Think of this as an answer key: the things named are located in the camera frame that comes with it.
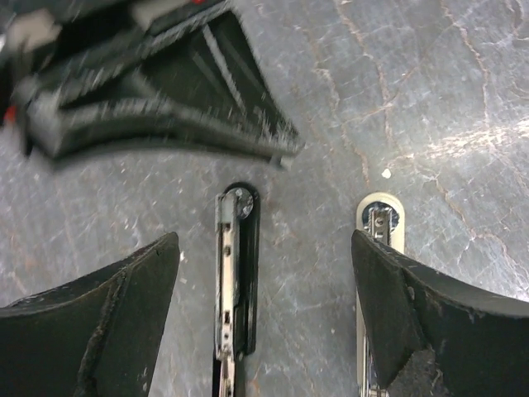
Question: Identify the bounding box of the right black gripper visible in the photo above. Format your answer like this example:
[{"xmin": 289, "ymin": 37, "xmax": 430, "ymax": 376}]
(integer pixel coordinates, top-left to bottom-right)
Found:
[{"xmin": 1, "ymin": 1, "xmax": 303, "ymax": 163}]

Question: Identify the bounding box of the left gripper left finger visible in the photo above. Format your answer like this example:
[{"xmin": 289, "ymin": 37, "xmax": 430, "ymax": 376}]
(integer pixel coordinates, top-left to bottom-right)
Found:
[{"xmin": 1, "ymin": 232, "xmax": 179, "ymax": 396}]

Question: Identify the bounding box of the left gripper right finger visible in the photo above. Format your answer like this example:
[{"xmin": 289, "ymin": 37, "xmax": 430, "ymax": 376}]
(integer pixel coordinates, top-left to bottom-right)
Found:
[{"xmin": 350, "ymin": 229, "xmax": 529, "ymax": 397}]

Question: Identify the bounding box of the white black stapler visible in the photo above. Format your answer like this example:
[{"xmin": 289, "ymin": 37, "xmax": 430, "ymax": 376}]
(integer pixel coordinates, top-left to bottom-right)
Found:
[{"xmin": 351, "ymin": 192, "xmax": 418, "ymax": 396}]

